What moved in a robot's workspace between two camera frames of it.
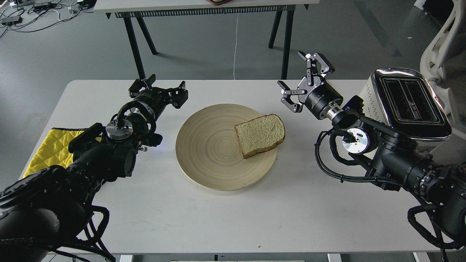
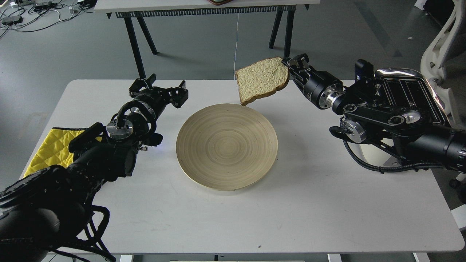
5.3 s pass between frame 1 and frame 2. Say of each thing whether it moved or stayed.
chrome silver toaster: stayed
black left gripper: stayed
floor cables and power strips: stayed
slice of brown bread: moved
